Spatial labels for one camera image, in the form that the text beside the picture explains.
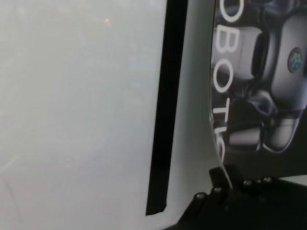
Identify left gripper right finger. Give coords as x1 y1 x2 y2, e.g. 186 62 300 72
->
224 163 246 200

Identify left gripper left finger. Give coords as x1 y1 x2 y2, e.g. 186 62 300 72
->
209 166 235 205

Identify black robot print poster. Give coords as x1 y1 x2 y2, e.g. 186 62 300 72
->
210 0 307 179

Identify black tape frame outline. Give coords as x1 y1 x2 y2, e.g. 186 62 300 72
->
145 0 189 217

